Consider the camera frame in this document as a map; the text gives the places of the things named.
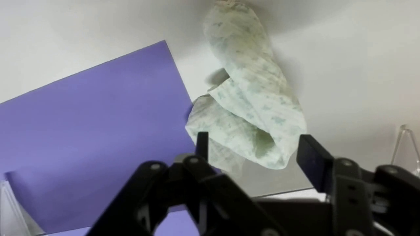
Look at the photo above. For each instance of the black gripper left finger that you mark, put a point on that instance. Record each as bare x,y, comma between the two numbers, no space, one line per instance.
184,201

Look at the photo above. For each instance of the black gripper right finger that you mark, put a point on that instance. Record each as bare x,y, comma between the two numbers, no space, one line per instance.
363,201

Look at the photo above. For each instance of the purple paper sheet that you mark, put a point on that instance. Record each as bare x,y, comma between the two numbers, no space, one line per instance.
87,131

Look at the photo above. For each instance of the pale green patterned cloth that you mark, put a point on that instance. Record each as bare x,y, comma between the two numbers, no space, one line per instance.
254,96

